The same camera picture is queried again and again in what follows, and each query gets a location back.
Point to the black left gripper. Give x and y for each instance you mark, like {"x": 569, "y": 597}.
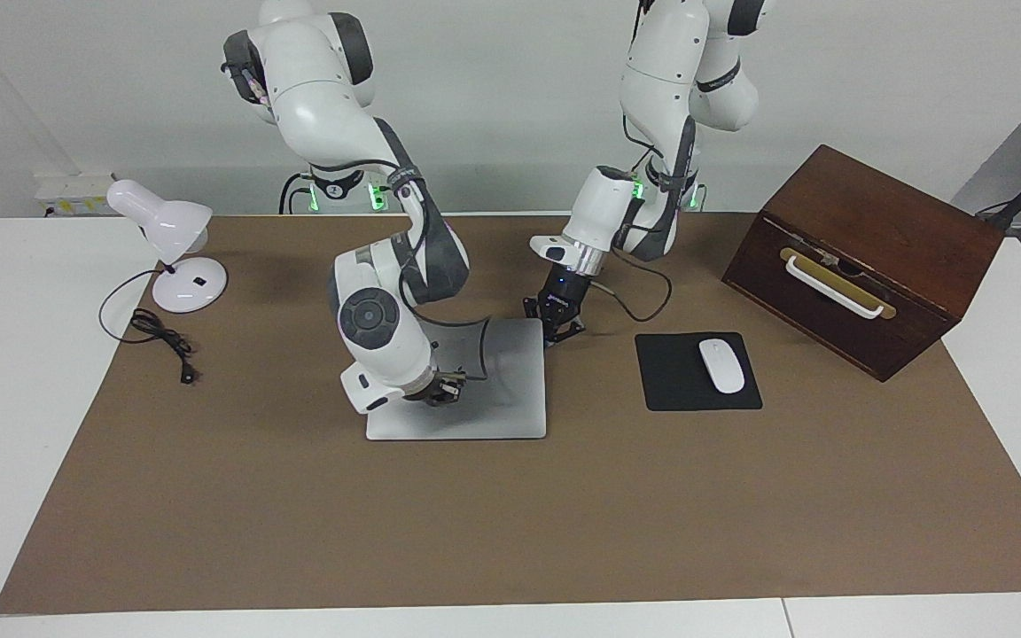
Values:
{"x": 564, "y": 288}

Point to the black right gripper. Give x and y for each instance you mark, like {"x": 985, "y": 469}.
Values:
{"x": 438, "y": 390}

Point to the grey aluminium laptop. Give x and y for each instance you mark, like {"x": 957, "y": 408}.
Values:
{"x": 510, "y": 399}

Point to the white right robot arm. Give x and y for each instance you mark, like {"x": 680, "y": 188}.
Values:
{"x": 324, "y": 115}

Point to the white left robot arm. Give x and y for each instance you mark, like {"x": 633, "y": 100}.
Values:
{"x": 661, "y": 89}

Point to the brown table mat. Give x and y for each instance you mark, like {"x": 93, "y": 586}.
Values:
{"x": 510, "y": 514}

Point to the black mouse pad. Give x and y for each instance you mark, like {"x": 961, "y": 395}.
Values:
{"x": 679, "y": 381}

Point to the white computer mouse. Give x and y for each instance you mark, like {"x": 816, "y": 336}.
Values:
{"x": 721, "y": 365}

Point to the white desk lamp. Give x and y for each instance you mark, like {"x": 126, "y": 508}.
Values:
{"x": 169, "y": 221}

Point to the dark brown wooden box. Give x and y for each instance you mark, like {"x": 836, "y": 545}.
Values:
{"x": 883, "y": 221}

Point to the white wall power strip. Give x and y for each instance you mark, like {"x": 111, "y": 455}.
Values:
{"x": 76, "y": 190}

